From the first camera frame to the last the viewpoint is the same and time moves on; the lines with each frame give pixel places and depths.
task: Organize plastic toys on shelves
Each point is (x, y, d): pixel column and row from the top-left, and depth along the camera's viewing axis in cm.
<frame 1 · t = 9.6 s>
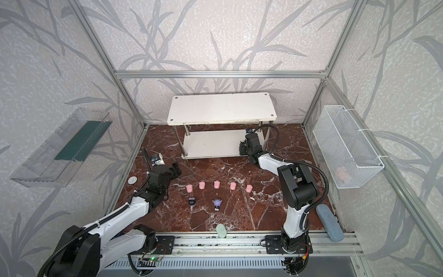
left hand: (172, 164, 86), fingers open
right hand: (243, 142, 99), fingers open
pink pig toy: (249, 188, 91), point 2 cm above the table
black toy near left: (192, 201, 84), point 4 cm above the table
purple toy with black bow: (217, 202, 85), point 3 cm above the table
pale green oval disc: (221, 230, 77), point 3 cm above the table
small white round disc: (132, 180, 95), on the table

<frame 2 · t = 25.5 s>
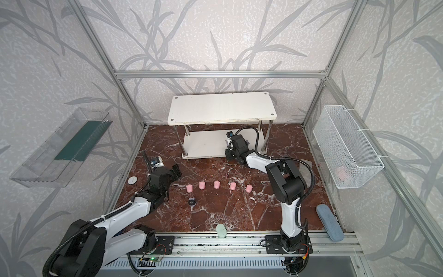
left hand: (172, 166, 88), fingers open
right hand: (228, 148, 99), fingers closed
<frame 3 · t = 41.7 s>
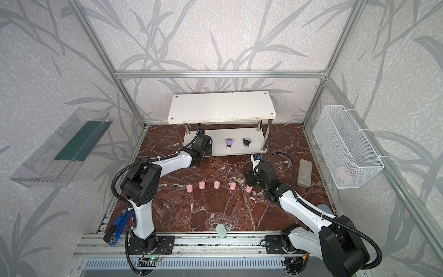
left hand: (206, 145, 99), fingers open
right hand: (247, 169, 86), fingers open
black toy with purple bow: (246, 142, 101), point 10 cm above the table
blue clamp tool: (114, 231, 77), point 3 cm above the table
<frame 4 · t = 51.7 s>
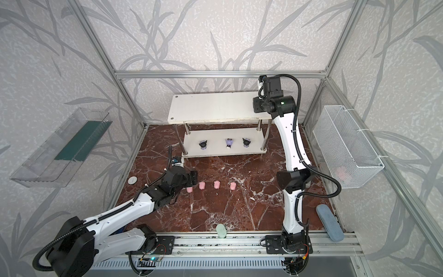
left hand: (192, 173, 85), fingers open
right hand: (257, 100, 80), fingers open
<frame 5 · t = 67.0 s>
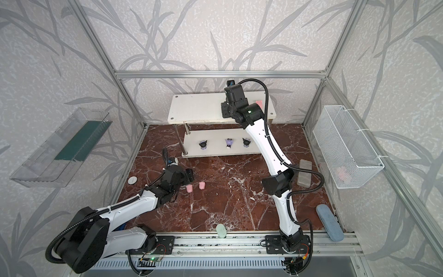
left hand: (187, 172, 89), fingers open
right hand: (227, 104, 79), fingers open
